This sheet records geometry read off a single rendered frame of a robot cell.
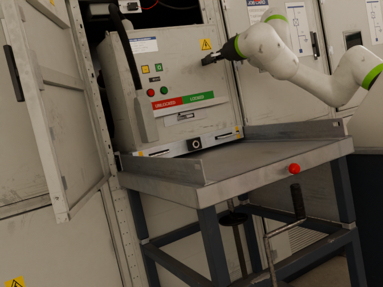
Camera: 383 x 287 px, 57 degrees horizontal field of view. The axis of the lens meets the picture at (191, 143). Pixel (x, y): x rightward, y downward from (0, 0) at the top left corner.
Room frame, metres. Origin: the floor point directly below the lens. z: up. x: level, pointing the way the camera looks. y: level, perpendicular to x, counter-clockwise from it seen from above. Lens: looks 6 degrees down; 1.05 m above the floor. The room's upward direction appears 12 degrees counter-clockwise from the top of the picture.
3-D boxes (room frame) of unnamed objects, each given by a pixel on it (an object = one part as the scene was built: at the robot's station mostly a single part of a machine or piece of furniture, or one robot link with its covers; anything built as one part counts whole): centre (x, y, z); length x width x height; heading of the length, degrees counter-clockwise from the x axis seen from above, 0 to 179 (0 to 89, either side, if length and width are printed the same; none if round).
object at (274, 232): (0.98, -0.21, 0.62); 0.17 x 0.03 x 0.30; 118
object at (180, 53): (1.51, 0.00, 1.15); 0.48 x 0.01 x 0.48; 118
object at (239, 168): (1.33, -0.10, 0.82); 0.68 x 0.62 x 0.06; 28
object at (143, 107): (1.35, 0.15, 1.04); 0.08 x 0.05 x 0.17; 28
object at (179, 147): (1.52, 0.01, 0.90); 0.54 x 0.05 x 0.06; 118
